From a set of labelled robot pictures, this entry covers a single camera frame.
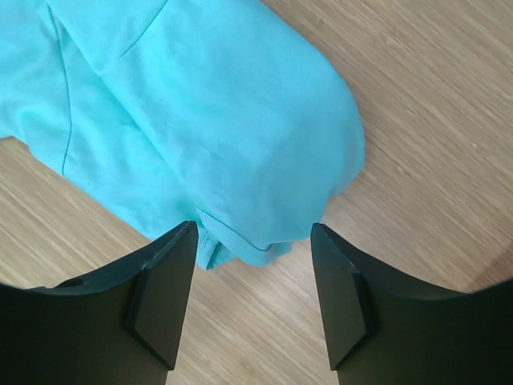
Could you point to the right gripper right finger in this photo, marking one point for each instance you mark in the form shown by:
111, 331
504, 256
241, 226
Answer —
383, 326

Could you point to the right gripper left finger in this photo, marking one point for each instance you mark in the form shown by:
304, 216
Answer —
118, 324

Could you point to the teal green t shirt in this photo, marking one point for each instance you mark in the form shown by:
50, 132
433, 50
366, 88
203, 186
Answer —
216, 112

